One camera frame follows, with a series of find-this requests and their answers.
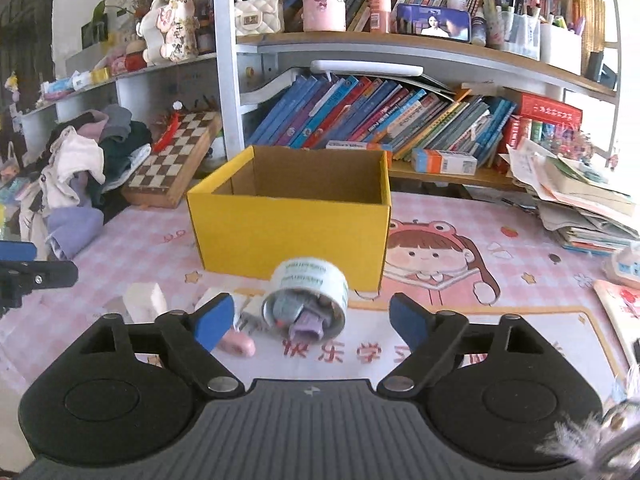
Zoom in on pink plush pig toy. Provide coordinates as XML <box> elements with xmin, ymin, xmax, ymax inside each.
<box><xmin>217</xmin><ymin>328</ymin><xmax>256</xmax><ymax>359</ymax></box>

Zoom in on white foam block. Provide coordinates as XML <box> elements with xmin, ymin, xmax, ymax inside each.
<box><xmin>122</xmin><ymin>283</ymin><xmax>168</xmax><ymax>324</ymax></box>

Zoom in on clear packing tape roll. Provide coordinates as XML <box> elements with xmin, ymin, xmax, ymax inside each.
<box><xmin>262</xmin><ymin>257</ymin><xmax>348</xmax><ymax>344</ymax></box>

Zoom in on pink checkered table mat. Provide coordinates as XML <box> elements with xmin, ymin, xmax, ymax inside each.
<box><xmin>1</xmin><ymin>193</ymin><xmax>626</xmax><ymax>396</ymax></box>

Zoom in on grey purple toy in tape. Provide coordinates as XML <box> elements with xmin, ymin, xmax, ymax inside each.
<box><xmin>271</xmin><ymin>290</ymin><xmax>333</xmax><ymax>342</ymax></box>

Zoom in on pile of clothes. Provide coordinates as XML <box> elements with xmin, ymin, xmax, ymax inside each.
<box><xmin>18</xmin><ymin>104</ymin><xmax>152</xmax><ymax>261</ymax></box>

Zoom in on yellow cardboard box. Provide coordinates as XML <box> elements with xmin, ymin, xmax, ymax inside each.
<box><xmin>186</xmin><ymin>146</ymin><xmax>392</xmax><ymax>292</ymax></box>

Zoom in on wooden chess board box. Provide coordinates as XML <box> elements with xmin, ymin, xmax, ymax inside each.
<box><xmin>122</xmin><ymin>110</ymin><xmax>222</xmax><ymax>208</ymax></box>

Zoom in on orange white medicine box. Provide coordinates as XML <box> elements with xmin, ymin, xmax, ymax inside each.
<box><xmin>411</xmin><ymin>150</ymin><xmax>477</xmax><ymax>177</ymax></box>

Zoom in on red tassel ornament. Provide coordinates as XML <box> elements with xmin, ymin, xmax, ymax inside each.
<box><xmin>152</xmin><ymin>101</ymin><xmax>183</xmax><ymax>154</ymax></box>

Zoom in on pile of papers and books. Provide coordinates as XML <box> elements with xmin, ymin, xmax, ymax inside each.
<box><xmin>502</xmin><ymin>139</ymin><xmax>639</xmax><ymax>256</ymax></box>

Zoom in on red thick dictionary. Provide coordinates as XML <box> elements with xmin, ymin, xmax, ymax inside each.
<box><xmin>494</xmin><ymin>88</ymin><xmax>585</xmax><ymax>174</ymax></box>

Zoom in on row of leaning books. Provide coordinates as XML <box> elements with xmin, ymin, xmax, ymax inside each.
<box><xmin>246</xmin><ymin>72</ymin><xmax>516</xmax><ymax>167</ymax></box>

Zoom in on lucky cat figurine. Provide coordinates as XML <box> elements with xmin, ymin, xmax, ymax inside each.
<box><xmin>137</xmin><ymin>0</ymin><xmax>198</xmax><ymax>66</ymax></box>

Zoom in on white pen holder cup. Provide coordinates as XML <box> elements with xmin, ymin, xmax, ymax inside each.
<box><xmin>540</xmin><ymin>23</ymin><xmax>582</xmax><ymax>75</ymax></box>

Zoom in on blue photo tin box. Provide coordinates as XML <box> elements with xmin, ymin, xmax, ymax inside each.
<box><xmin>396</xmin><ymin>3</ymin><xmax>471</xmax><ymax>44</ymax></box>

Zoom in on white quilted handbag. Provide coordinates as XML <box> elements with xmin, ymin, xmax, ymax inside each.
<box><xmin>234</xmin><ymin>0</ymin><xmax>284</xmax><ymax>37</ymax></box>

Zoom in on orange pink bottle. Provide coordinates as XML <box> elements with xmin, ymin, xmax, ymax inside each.
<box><xmin>369</xmin><ymin>0</ymin><xmax>392</xmax><ymax>34</ymax></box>

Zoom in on white shelf frame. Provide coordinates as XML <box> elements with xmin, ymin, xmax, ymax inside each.
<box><xmin>19</xmin><ymin>0</ymin><xmax>624</xmax><ymax>191</ymax></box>

